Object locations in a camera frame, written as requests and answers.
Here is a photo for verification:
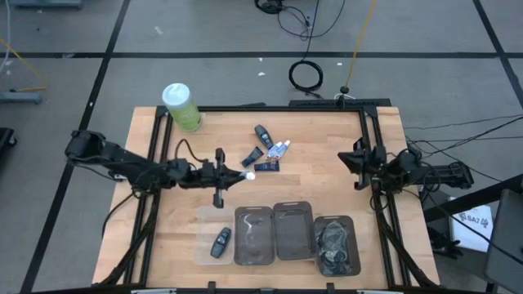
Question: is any dark key fob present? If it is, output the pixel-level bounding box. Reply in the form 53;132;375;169
209;226;232;259

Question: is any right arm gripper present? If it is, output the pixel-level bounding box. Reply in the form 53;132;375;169
337;137;388;192

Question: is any black stand foot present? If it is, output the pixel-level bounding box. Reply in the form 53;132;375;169
427;226;465;261

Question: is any black coiled cable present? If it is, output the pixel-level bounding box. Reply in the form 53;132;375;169
288;59;325;93

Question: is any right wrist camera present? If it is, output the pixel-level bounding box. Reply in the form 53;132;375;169
394;149;422;176

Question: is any white printed cardboard box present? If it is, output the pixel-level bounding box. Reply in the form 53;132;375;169
448;197;494;253

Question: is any thin black floor cable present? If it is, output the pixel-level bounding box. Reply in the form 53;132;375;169
404;114;523;131
408;118;523;184

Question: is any yellow cable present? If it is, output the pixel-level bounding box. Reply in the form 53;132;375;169
346;0;379;89
0;35;50;93

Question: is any dark grey panel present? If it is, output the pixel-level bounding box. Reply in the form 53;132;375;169
485;189;523;294

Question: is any smoky grey plastic bin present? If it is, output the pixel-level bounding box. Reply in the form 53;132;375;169
272;200;316;261
312;215;362;278
233;206;275;266

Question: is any black equipment piece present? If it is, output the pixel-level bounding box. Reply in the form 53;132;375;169
0;127;18;159

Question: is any black tangled cable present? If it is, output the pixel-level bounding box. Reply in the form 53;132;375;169
253;0;347;42

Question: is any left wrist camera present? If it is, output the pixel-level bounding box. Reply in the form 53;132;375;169
165;158;195;187

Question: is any clear plastic container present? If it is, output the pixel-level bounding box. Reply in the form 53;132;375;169
194;205;237;266

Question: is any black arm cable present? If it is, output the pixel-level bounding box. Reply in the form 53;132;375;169
101;189;139;238
366;179;396;214

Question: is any black metal table frame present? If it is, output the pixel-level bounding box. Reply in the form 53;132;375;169
94;97;441;294

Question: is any round black bagged packet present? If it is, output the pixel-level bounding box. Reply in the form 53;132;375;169
318;238;348;262
320;220;349;246
320;255;353;275

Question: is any black left wrist camera cable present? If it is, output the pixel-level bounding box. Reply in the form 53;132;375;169
174;138;212;165

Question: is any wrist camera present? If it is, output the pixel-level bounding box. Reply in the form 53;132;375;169
165;158;195;187
394;149;422;176

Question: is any white cable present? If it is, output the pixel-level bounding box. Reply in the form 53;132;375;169
0;0;13;77

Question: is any small dark blue tube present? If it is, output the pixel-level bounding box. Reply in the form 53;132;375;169
253;160;281;173

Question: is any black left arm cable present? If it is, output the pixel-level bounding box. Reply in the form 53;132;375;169
101;189;139;238

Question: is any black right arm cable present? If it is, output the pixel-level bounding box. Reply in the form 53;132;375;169
366;179;396;214

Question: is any grey base plate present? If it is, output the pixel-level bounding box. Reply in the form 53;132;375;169
0;91;42;104

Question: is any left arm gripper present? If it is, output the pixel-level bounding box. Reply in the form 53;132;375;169
191;147;248;209

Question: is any small black tube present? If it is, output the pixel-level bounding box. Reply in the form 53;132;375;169
240;145;266;167

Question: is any green wipes canister white lid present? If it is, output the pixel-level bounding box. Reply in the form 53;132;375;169
161;82;204;134

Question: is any black metal beam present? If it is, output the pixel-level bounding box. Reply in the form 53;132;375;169
422;173;523;224

